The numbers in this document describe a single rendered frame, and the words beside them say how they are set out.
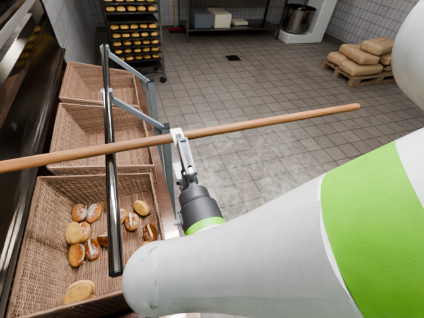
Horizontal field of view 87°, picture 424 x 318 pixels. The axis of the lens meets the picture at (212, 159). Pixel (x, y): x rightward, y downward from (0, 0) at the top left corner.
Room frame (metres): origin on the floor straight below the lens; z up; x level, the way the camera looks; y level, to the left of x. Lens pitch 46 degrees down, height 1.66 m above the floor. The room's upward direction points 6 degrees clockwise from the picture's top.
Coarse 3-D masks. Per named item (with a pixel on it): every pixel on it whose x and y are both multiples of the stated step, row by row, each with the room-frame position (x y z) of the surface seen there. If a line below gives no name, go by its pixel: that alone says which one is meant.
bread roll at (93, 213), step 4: (92, 204) 0.58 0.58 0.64; (96, 204) 0.58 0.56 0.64; (88, 208) 0.55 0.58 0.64; (92, 208) 0.55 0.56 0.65; (96, 208) 0.56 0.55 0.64; (100, 208) 0.58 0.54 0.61; (88, 212) 0.53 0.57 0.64; (92, 212) 0.53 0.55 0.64; (96, 212) 0.54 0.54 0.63; (100, 212) 0.56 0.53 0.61; (88, 216) 0.51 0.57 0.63; (92, 216) 0.52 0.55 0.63; (96, 216) 0.52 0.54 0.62; (88, 220) 0.50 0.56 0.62; (92, 220) 0.51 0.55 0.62
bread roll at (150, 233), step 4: (148, 224) 0.51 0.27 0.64; (152, 224) 0.51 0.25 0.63; (144, 228) 0.48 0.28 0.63; (148, 228) 0.48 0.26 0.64; (152, 228) 0.48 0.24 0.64; (144, 232) 0.47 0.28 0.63; (148, 232) 0.46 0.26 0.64; (152, 232) 0.47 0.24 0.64; (156, 232) 0.48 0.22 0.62; (144, 236) 0.45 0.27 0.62; (148, 236) 0.45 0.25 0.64; (152, 236) 0.45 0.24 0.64; (156, 236) 0.46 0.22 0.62; (148, 240) 0.44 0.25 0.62; (152, 240) 0.44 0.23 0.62
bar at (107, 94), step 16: (144, 80) 1.30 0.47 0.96; (112, 96) 0.79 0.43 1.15; (112, 128) 0.57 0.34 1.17; (160, 128) 0.86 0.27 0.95; (112, 160) 0.42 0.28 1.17; (112, 176) 0.37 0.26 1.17; (112, 192) 0.31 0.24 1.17; (112, 208) 0.27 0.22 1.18; (112, 224) 0.23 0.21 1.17; (112, 240) 0.19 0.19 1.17; (112, 256) 0.16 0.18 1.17; (112, 272) 0.13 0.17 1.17
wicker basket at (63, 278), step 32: (64, 192) 0.58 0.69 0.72; (96, 192) 0.63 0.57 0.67; (128, 192) 0.69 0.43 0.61; (32, 224) 0.36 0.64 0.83; (64, 224) 0.45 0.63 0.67; (96, 224) 0.50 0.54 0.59; (160, 224) 0.47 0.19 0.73; (32, 256) 0.25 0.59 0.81; (64, 256) 0.31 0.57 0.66; (128, 256) 0.37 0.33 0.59; (32, 288) 0.16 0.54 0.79; (64, 288) 0.20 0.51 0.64; (96, 288) 0.23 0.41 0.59
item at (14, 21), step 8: (0, 0) 0.98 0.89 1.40; (8, 0) 0.97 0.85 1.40; (32, 0) 1.02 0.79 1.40; (0, 8) 0.87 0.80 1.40; (24, 8) 0.89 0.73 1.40; (16, 16) 0.79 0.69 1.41; (8, 24) 0.70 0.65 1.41; (16, 24) 0.76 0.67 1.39; (0, 32) 0.63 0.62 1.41; (8, 32) 0.67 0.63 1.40; (0, 40) 0.60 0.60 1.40; (0, 48) 0.58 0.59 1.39
